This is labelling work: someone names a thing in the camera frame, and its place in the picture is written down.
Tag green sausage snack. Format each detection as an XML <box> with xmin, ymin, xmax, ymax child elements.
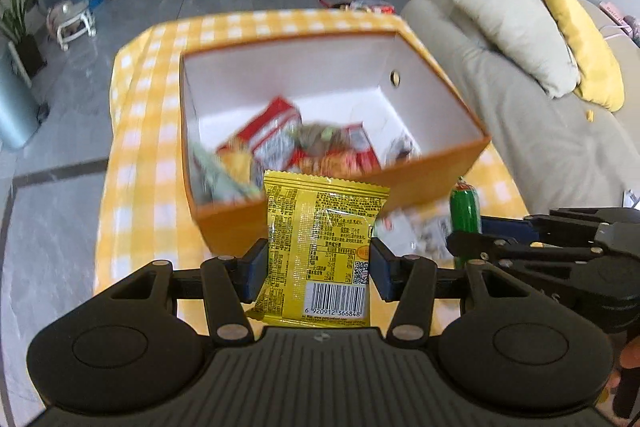
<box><xmin>447</xmin><ymin>178</ymin><xmax>482</xmax><ymax>270</ymax></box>

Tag white green-label snack packet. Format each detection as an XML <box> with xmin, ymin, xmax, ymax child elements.
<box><xmin>373</xmin><ymin>211</ymin><xmax>425</xmax><ymax>257</ymax></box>

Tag yellow snack packet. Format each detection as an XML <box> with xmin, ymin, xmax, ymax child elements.
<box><xmin>248</xmin><ymin>171</ymin><xmax>390</xmax><ymax>327</ymax></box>

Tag pale fries chips bag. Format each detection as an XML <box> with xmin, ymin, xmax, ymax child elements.
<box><xmin>189</xmin><ymin>141</ymin><xmax>262</xmax><ymax>204</ymax></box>

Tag clear packet round chocolate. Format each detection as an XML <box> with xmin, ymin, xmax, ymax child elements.
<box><xmin>385</xmin><ymin>133</ymin><xmax>420</xmax><ymax>166</ymax></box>

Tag red Mimi shrimp sticks bag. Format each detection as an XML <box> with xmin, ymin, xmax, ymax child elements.
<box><xmin>288</xmin><ymin>148</ymin><xmax>367</xmax><ymax>179</ymax></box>

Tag large red snack bag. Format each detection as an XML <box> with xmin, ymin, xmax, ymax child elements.
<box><xmin>234</xmin><ymin>98</ymin><xmax>302</xmax><ymax>171</ymax></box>

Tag clear bag brown crackers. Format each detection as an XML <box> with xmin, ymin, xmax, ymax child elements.
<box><xmin>290</xmin><ymin>122</ymin><xmax>350</xmax><ymax>157</ymax></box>

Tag clear bag white balls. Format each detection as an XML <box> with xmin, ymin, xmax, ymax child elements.
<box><xmin>416</xmin><ymin>215</ymin><xmax>454</xmax><ymax>262</ymax></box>

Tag small red packet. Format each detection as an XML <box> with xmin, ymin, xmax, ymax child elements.
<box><xmin>345</xmin><ymin>124</ymin><xmax>381</xmax><ymax>172</ymax></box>

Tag grey sofa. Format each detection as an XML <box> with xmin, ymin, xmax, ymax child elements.
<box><xmin>401</xmin><ymin>0</ymin><xmax>639</xmax><ymax>213</ymax></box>

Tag yellow checkered tablecloth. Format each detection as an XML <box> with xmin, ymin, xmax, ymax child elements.
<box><xmin>96</xmin><ymin>9</ymin><xmax>527</xmax><ymax>289</ymax></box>

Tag orange cardboard box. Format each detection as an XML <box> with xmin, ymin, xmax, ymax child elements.
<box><xmin>180</xmin><ymin>30</ymin><xmax>489</xmax><ymax>256</ymax></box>

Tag yellow cushion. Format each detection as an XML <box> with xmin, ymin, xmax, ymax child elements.
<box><xmin>544</xmin><ymin>0</ymin><xmax>625</xmax><ymax>113</ymax></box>

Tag beige cushion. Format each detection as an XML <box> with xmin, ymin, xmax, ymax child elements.
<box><xmin>450</xmin><ymin>0</ymin><xmax>580</xmax><ymax>98</ymax></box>

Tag floor bin with snack wrappers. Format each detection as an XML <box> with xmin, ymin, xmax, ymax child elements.
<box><xmin>319</xmin><ymin>0</ymin><xmax>396</xmax><ymax>15</ymax></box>

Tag grey metal trash bin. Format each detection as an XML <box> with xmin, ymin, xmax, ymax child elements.
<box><xmin>0</xmin><ymin>48</ymin><xmax>50</xmax><ymax>150</ymax></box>

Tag small white stool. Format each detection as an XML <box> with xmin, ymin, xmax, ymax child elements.
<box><xmin>46</xmin><ymin>0</ymin><xmax>96</xmax><ymax>52</ymax></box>

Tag potted long-leaf plant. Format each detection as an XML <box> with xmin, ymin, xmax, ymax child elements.
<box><xmin>1</xmin><ymin>0</ymin><xmax>47</xmax><ymax>78</ymax></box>

